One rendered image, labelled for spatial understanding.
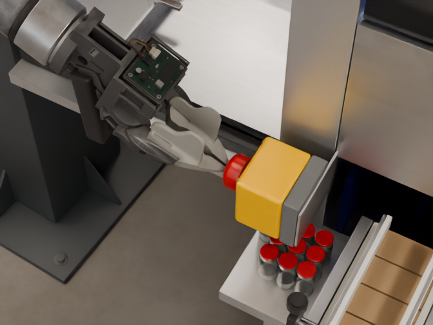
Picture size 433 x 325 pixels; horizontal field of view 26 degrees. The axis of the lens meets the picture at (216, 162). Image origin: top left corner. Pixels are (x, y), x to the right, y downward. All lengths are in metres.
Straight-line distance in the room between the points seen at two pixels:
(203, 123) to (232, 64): 0.27
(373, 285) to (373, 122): 0.19
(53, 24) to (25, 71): 0.32
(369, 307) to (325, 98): 0.23
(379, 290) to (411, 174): 0.13
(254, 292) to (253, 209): 0.12
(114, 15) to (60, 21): 0.37
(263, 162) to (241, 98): 0.26
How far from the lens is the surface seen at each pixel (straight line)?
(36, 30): 0.96
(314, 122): 0.97
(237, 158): 0.99
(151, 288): 2.07
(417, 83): 0.87
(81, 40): 0.95
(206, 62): 1.25
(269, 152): 0.97
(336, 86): 0.92
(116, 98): 0.95
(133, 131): 0.98
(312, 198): 0.96
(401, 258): 1.04
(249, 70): 1.24
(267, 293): 1.06
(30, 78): 1.26
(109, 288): 2.07
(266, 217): 0.97
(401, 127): 0.92
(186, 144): 0.97
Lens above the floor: 1.81
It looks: 54 degrees down
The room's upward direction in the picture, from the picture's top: straight up
